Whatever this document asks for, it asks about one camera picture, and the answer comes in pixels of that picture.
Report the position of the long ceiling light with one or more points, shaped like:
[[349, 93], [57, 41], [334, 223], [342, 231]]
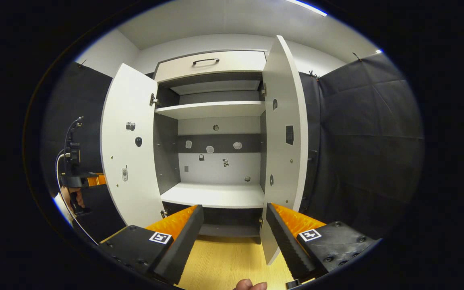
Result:
[[306, 7]]

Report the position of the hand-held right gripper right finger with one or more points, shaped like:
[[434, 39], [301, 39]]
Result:
[[288, 247]]

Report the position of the metal door hinge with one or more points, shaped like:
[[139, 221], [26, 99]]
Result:
[[154, 100], [264, 89], [163, 214]]

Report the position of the beige cabinet door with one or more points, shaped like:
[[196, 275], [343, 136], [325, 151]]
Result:
[[284, 169], [135, 201]]

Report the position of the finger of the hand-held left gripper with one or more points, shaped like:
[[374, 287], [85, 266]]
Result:
[[96, 180]]

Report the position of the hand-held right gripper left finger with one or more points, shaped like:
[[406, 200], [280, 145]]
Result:
[[181, 249]]

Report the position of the white cabinet shelf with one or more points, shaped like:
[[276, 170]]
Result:
[[216, 195], [212, 109]]

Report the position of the beige double-door shoe cabinet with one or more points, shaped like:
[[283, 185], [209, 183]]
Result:
[[232, 60]]

